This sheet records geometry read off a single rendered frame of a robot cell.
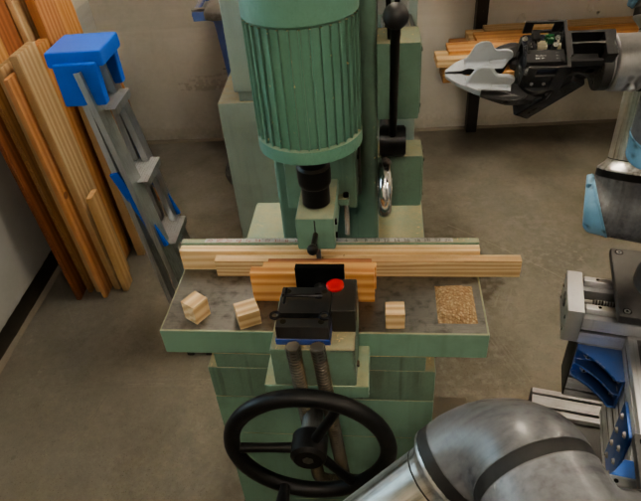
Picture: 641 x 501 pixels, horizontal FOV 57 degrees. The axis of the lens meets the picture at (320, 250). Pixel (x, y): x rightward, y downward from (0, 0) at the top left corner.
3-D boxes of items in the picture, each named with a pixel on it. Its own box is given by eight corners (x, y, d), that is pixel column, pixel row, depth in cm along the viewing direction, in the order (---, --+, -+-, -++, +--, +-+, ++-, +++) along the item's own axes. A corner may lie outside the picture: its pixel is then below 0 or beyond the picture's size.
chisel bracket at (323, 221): (298, 255, 110) (294, 219, 105) (306, 213, 121) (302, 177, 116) (338, 255, 110) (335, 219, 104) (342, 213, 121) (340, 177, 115)
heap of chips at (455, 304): (437, 323, 106) (438, 315, 105) (434, 286, 114) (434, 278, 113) (478, 323, 105) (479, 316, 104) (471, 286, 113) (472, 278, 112)
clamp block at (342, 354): (272, 385, 102) (266, 349, 96) (283, 328, 112) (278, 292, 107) (359, 387, 100) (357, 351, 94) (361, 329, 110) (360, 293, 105)
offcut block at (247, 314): (256, 310, 112) (254, 297, 110) (261, 323, 109) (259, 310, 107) (236, 316, 111) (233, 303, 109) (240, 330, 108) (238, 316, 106)
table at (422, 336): (149, 392, 106) (140, 370, 102) (192, 279, 130) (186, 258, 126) (496, 402, 99) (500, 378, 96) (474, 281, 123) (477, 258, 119)
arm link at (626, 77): (625, 53, 84) (631, 104, 82) (591, 55, 85) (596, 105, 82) (648, 20, 77) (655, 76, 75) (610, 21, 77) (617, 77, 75)
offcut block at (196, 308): (197, 325, 110) (192, 308, 107) (185, 317, 112) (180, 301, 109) (211, 313, 112) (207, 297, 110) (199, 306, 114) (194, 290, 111)
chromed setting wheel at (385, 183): (377, 230, 120) (377, 177, 112) (378, 196, 129) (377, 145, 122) (392, 230, 119) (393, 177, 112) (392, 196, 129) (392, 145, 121)
